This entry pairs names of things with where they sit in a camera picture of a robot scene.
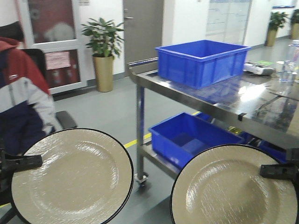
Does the clear water bottle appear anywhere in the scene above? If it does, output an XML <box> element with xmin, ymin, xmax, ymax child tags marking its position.
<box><xmin>279</xmin><ymin>40</ymin><xmax>299</xmax><ymax>82</ymax></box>

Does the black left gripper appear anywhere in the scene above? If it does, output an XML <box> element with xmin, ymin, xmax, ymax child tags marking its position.
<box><xmin>0</xmin><ymin>139</ymin><xmax>43</xmax><ymax>205</ymax></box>

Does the blue bin lower shelf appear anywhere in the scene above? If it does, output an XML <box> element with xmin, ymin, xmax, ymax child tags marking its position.
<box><xmin>149</xmin><ymin>112</ymin><xmax>245</xmax><ymax>168</ymax></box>

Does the stainless steel cart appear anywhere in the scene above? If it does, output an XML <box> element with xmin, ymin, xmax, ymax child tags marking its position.
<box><xmin>127</xmin><ymin>58</ymin><xmax>299</xmax><ymax>185</ymax></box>

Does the potted plant gold pot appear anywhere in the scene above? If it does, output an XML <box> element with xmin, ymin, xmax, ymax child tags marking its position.
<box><xmin>82</xmin><ymin>17</ymin><xmax>124</xmax><ymax>92</ymax></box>

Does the blue bin on cart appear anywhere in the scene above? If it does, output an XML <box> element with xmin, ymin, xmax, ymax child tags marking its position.
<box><xmin>155</xmin><ymin>40</ymin><xmax>251</xmax><ymax>89</ymax></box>

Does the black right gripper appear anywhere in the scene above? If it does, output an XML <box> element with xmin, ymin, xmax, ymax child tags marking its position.
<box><xmin>259</xmin><ymin>148</ymin><xmax>299</xmax><ymax>185</ymax></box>

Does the person in red jacket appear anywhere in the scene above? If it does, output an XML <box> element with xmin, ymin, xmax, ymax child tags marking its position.
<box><xmin>0</xmin><ymin>21</ymin><xmax>55</xmax><ymax>155</ymax></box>

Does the beige plate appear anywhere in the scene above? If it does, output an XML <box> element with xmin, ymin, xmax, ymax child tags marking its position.
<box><xmin>170</xmin><ymin>144</ymin><xmax>299</xmax><ymax>224</ymax></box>
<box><xmin>11</xmin><ymin>128</ymin><xmax>134</xmax><ymax>224</ymax></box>

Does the white device on table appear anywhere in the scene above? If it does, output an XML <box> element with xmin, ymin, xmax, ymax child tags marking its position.
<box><xmin>243</xmin><ymin>62</ymin><xmax>275</xmax><ymax>75</ymax></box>

